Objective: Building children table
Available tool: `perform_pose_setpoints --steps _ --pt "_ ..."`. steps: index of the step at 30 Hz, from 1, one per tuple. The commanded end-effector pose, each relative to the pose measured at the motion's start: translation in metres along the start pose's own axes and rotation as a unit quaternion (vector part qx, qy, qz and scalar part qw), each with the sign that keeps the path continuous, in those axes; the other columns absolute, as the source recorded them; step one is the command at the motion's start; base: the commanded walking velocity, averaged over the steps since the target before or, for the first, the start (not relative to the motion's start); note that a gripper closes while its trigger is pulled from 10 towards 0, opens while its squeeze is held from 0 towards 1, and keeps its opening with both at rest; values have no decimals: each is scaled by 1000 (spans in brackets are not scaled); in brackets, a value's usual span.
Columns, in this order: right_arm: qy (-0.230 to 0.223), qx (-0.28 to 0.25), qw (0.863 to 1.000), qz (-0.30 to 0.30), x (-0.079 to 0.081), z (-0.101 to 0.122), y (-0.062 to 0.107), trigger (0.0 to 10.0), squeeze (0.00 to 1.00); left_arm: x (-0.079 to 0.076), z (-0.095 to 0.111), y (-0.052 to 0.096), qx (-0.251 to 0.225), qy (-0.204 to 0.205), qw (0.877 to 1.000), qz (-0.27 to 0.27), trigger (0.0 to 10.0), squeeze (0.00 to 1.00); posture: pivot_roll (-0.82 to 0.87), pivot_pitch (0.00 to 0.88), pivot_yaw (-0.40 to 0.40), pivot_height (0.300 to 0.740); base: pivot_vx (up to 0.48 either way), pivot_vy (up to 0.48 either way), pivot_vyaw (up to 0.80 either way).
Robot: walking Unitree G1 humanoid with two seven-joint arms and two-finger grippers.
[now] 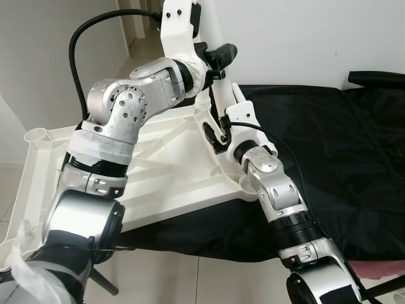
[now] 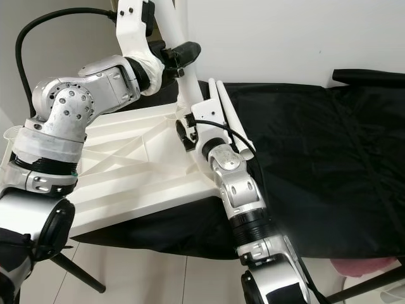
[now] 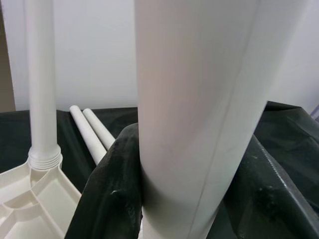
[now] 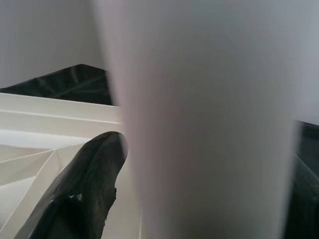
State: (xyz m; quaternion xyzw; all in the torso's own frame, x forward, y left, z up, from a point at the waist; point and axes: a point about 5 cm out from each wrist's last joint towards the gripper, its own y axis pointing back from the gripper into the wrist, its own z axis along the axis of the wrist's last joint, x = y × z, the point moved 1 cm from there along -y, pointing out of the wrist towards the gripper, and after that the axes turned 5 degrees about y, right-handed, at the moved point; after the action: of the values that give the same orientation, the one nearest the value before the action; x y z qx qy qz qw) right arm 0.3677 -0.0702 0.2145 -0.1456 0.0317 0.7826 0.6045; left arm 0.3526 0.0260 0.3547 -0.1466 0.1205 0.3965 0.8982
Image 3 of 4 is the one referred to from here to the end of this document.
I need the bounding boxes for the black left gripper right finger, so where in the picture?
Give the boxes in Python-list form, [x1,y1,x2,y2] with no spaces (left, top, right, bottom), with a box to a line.
[211,135,319,239]

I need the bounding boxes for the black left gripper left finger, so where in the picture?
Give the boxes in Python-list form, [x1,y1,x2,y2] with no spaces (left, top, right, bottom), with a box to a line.
[64,122,146,239]

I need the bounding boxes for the white plastic table top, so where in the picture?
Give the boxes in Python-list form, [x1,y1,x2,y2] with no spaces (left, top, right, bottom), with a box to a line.
[0,159,83,239]

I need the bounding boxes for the white plastic table leg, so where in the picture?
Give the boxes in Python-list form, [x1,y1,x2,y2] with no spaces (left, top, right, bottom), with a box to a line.
[134,0,284,239]
[82,108,117,151]
[69,105,108,166]
[23,0,63,172]

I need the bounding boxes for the black cloth table cover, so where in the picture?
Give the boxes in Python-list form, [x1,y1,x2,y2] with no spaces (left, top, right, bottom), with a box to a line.
[0,101,319,239]

